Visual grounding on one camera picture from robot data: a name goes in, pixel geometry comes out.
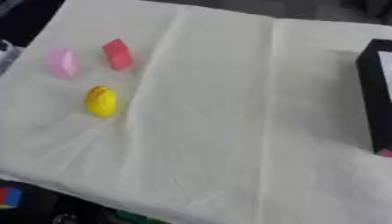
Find black box with white inside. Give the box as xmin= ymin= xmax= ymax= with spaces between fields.
xmin=355 ymin=38 xmax=392 ymax=158

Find yellow toy fruit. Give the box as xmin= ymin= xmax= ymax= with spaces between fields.
xmin=84 ymin=85 xmax=120 ymax=119

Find red block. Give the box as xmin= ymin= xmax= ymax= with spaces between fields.
xmin=101 ymin=38 xmax=137 ymax=72

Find pink block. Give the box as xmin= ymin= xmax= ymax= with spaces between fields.
xmin=44 ymin=48 xmax=80 ymax=79

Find red blue yellow cube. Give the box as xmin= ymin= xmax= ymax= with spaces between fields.
xmin=0 ymin=187 xmax=25 ymax=210

